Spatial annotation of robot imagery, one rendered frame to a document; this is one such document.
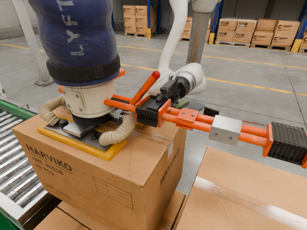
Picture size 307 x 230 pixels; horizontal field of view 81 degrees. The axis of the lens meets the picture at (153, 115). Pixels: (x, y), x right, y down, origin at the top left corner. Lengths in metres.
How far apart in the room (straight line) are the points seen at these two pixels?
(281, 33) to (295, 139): 7.26
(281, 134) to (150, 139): 0.38
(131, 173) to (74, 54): 0.36
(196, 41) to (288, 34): 6.60
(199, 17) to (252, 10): 7.72
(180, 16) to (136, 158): 0.72
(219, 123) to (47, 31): 0.50
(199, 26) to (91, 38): 0.81
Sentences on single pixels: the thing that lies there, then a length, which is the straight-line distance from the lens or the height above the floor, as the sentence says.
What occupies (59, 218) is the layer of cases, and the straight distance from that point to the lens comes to 1.17.
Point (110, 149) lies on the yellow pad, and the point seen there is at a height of 1.09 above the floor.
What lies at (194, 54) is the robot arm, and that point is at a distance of 1.29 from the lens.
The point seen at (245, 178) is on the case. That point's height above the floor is 0.94.
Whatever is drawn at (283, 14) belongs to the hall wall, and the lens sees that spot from 8.95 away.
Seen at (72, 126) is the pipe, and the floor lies 1.12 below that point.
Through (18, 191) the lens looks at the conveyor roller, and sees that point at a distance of 1.39.
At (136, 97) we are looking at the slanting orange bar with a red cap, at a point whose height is 1.23.
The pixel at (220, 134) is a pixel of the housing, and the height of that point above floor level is 1.20.
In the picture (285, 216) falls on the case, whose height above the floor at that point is 0.94.
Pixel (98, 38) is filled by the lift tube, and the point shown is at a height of 1.40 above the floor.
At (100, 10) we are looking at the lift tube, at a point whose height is 1.46.
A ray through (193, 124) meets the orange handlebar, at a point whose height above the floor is 1.21.
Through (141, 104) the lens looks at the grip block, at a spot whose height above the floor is 1.22.
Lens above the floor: 1.49
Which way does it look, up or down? 33 degrees down
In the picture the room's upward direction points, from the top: straight up
